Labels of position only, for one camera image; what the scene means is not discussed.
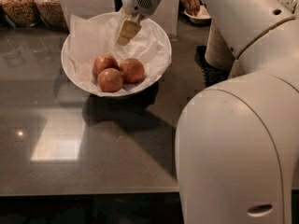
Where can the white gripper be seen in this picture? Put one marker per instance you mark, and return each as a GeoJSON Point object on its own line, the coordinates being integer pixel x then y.
{"type": "Point", "coordinates": [130, 27]}

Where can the red apple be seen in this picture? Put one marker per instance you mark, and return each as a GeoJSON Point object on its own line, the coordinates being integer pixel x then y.
{"type": "Point", "coordinates": [110, 80]}
{"type": "Point", "coordinates": [104, 62]}
{"type": "Point", "coordinates": [132, 70]}

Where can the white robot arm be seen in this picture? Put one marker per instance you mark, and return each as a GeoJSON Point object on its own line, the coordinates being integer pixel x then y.
{"type": "Point", "coordinates": [237, 142]}

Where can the large white bowl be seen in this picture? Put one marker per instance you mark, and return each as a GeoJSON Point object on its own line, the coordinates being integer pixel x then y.
{"type": "Point", "coordinates": [71, 69]}

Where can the red apple front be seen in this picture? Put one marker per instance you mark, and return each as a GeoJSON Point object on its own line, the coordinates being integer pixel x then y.
{"type": "Point", "coordinates": [110, 80]}

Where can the small white bowl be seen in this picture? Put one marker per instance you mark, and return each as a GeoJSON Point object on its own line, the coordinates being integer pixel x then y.
{"type": "Point", "coordinates": [202, 16]}

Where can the white paper liner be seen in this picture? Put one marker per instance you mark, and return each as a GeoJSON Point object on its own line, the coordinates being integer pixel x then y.
{"type": "Point", "coordinates": [90, 41]}

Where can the left clear sign holder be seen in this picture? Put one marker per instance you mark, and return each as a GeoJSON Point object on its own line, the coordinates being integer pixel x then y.
{"type": "Point", "coordinates": [85, 8]}

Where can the right cereal glass jar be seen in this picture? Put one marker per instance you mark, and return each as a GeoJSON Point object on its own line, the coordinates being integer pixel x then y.
{"type": "Point", "coordinates": [51, 12]}

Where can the cereal glass jar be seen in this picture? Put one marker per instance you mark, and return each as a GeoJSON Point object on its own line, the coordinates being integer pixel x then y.
{"type": "Point", "coordinates": [21, 12]}
{"type": "Point", "coordinates": [51, 12]}

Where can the back stack paper bowls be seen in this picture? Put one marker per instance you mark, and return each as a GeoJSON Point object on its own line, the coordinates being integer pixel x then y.
{"type": "Point", "coordinates": [218, 54]}

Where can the stack paper bowls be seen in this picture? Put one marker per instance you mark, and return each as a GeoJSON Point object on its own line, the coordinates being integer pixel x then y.
{"type": "Point", "coordinates": [218, 54]}
{"type": "Point", "coordinates": [236, 70]}

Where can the black mesh mat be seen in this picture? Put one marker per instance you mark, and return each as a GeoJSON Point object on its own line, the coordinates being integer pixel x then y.
{"type": "Point", "coordinates": [211, 74]}

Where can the left cereal glass jar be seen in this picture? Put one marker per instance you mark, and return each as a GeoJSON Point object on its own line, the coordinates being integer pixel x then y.
{"type": "Point", "coordinates": [21, 12]}

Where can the front stack paper bowls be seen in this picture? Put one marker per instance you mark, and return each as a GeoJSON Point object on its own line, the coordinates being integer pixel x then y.
{"type": "Point", "coordinates": [236, 70]}

